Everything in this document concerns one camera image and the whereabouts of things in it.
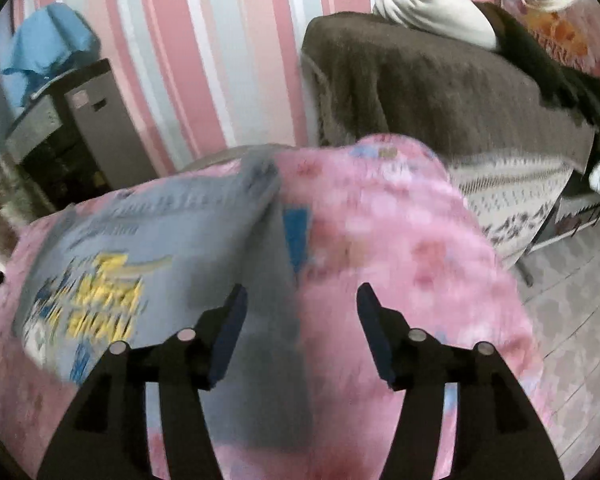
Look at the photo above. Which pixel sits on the brown fuzzy sofa cover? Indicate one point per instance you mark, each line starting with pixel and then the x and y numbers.
pixel 371 77

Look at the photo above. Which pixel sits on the white folded garment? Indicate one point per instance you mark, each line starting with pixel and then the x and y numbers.
pixel 460 20

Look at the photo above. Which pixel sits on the white dotted floral sofa skirt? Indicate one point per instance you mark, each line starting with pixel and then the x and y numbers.
pixel 511 194

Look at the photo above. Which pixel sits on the pink floral bed sheet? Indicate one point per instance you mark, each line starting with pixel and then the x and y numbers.
pixel 382 212

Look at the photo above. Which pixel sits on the grey black water dispenser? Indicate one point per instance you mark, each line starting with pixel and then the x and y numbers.
pixel 76 139

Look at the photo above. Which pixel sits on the blue cloth on dispenser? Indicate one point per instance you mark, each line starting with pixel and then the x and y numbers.
pixel 51 41

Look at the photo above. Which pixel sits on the floral beige curtain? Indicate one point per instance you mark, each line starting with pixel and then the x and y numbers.
pixel 21 202

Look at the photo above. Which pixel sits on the dark low side table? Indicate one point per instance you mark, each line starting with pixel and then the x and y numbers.
pixel 569 215

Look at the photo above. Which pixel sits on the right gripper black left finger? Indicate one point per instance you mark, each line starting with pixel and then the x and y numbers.
pixel 105 431

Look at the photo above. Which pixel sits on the dark brown garment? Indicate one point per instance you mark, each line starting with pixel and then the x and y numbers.
pixel 545 70

